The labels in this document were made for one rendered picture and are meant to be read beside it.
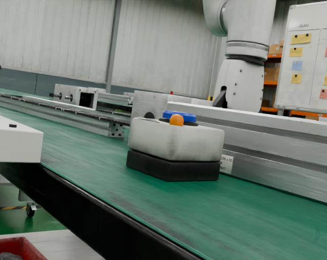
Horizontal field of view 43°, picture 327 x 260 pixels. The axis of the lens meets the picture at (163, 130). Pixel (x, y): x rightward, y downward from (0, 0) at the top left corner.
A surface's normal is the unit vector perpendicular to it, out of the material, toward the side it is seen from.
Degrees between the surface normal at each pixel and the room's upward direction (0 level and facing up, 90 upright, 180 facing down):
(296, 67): 87
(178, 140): 90
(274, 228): 0
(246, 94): 94
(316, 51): 90
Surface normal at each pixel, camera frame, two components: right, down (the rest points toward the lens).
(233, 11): -0.90, -0.09
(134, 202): 0.14, -0.99
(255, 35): 0.10, 0.08
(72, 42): 0.59, 0.14
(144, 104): -0.77, -0.06
